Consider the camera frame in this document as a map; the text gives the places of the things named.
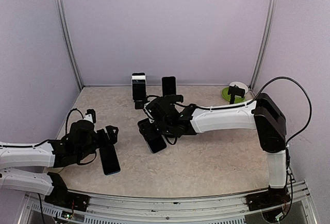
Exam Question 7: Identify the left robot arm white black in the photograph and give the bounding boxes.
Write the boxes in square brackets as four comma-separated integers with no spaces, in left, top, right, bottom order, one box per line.
[1,109,121,206]

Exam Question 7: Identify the black phone silver edge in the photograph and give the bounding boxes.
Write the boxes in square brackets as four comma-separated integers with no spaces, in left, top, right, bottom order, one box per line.
[161,76,176,96]

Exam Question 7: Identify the right aluminium corner post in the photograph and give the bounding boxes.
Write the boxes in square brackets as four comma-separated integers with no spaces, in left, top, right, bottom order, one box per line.
[249,0,277,91]

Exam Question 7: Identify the black round-base stand rear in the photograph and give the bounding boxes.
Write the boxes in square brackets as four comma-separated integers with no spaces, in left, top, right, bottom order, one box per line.
[227,85,245,104]

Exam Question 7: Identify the black phone blue edge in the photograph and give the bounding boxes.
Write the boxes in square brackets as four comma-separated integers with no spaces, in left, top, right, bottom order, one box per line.
[99,145,121,176]
[137,118,167,153]

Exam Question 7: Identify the left aluminium corner post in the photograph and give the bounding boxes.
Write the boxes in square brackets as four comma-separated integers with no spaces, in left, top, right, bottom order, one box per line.
[55,0,84,92]

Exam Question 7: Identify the aluminium corner post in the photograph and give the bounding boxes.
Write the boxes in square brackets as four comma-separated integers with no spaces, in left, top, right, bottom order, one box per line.
[249,0,277,91]
[55,0,84,92]

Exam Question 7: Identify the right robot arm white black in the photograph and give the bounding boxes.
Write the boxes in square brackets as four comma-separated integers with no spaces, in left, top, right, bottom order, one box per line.
[138,90,291,205]

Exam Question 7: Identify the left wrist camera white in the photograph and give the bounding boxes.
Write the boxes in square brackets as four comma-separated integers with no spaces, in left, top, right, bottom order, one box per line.
[84,109,96,124]

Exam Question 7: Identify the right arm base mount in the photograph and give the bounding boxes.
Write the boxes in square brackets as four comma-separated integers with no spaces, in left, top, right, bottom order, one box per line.
[246,186,291,211]

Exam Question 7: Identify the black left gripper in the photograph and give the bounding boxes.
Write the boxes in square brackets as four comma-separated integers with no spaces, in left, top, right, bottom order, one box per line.
[77,125,119,160]

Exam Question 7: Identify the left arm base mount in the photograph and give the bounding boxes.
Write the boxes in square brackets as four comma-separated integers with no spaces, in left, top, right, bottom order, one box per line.
[44,172,90,212]

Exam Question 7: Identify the green bowl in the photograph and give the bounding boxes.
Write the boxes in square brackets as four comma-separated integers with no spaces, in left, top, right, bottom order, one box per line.
[221,87,245,104]

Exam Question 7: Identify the aluminium front rail frame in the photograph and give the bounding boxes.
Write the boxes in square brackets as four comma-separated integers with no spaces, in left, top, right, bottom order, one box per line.
[18,181,318,224]

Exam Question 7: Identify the black folding phone stand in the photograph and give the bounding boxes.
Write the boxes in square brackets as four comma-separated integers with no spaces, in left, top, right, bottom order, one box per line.
[134,97,148,110]

